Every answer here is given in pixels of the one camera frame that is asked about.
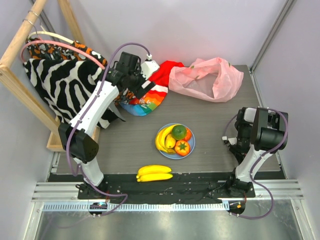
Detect yellow fake lemon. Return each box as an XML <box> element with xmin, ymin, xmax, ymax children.
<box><xmin>165</xmin><ymin>133</ymin><xmax>176</xmax><ymax>149</ymax></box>

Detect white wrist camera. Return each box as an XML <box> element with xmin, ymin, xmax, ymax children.
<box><xmin>140</xmin><ymin>54</ymin><xmax>160</xmax><ymax>80</ymax></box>
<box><xmin>222</xmin><ymin>136</ymin><xmax>237</xmax><ymax>145</ymax></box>

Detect aluminium rail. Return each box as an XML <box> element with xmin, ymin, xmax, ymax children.
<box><xmin>31</xmin><ymin>179</ymin><xmax>304</xmax><ymax>212</ymax></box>

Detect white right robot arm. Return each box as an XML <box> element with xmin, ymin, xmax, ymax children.
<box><xmin>222</xmin><ymin>107</ymin><xmax>289</xmax><ymax>198</ymax></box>

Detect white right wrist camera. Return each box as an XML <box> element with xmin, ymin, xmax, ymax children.
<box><xmin>222</xmin><ymin>136</ymin><xmax>237</xmax><ymax>145</ymax></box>

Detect orange fake pumpkin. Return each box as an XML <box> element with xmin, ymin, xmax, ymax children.
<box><xmin>183</xmin><ymin>128</ymin><xmax>193</xmax><ymax>142</ymax></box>

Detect orange black patterned cloth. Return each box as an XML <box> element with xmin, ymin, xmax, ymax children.
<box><xmin>26</xmin><ymin>41</ymin><xmax>108</xmax><ymax>67</ymax></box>

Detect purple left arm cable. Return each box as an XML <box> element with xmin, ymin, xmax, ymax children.
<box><xmin>65</xmin><ymin>42</ymin><xmax>153</xmax><ymax>217</ymax></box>

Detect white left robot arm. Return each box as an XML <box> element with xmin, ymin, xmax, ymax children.
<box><xmin>58</xmin><ymin>52</ymin><xmax>160</xmax><ymax>200</ymax></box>

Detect red cloth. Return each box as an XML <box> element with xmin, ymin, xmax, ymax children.
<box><xmin>148</xmin><ymin>60</ymin><xmax>185</xmax><ymax>87</ymax></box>

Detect pink hose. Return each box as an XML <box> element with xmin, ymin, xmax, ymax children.
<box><xmin>20</xmin><ymin>39</ymin><xmax>107</xmax><ymax>70</ymax></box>

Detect yellow fake banana bunch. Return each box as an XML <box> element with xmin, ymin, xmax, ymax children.
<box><xmin>155</xmin><ymin>124</ymin><xmax>179</xmax><ymax>155</ymax></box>

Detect zebra pattern cloth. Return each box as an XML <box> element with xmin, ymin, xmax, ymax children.
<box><xmin>23</xmin><ymin>58</ymin><xmax>103</xmax><ymax>123</ymax></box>

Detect blue plastic plate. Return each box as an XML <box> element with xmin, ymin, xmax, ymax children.
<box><xmin>156</xmin><ymin>123</ymin><xmax>196</xmax><ymax>160</ymax></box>

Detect wooden rack frame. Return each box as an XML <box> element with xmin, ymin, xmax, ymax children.
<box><xmin>0</xmin><ymin>0</ymin><xmax>101</xmax><ymax>152</ymax></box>

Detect green fake apple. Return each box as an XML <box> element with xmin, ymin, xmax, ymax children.
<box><xmin>171</xmin><ymin>124</ymin><xmax>187</xmax><ymax>141</ymax></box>

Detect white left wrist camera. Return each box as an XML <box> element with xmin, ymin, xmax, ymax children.
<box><xmin>140</xmin><ymin>54</ymin><xmax>160</xmax><ymax>80</ymax></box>

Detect cream hose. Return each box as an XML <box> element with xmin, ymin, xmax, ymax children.
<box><xmin>26</xmin><ymin>31</ymin><xmax>76</xmax><ymax>44</ymax></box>

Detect pink plastic bag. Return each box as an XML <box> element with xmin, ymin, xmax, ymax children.
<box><xmin>168</xmin><ymin>57</ymin><xmax>244</xmax><ymax>103</ymax></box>

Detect colourful rainbow pouch bag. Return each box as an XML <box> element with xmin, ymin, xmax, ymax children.
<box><xmin>119</xmin><ymin>84</ymin><xmax>169</xmax><ymax>117</ymax></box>

